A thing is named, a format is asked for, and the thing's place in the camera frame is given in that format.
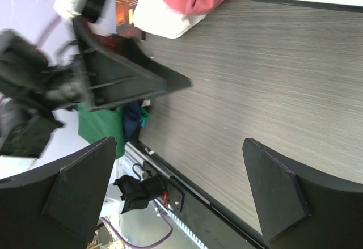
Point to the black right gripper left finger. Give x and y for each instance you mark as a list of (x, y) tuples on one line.
[(57, 205)]

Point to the teal t shirt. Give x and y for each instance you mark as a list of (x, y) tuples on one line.
[(144, 116)]

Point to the aluminium front frame rail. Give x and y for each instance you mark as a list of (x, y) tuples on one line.
[(211, 222)]

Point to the green t shirt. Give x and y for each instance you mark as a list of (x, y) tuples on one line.
[(95, 125)]

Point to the navy blue t shirt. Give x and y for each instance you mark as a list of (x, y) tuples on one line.
[(131, 118)]

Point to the white t shirt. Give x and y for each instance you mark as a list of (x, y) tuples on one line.
[(157, 18)]

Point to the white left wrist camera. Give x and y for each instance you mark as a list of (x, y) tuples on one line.
[(89, 9)]

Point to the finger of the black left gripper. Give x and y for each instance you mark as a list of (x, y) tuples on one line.
[(114, 71)]

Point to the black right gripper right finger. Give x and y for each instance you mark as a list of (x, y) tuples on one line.
[(299, 206)]

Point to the orange cover book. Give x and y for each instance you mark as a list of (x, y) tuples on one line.
[(124, 19)]

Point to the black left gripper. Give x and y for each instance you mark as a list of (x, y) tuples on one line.
[(27, 77)]

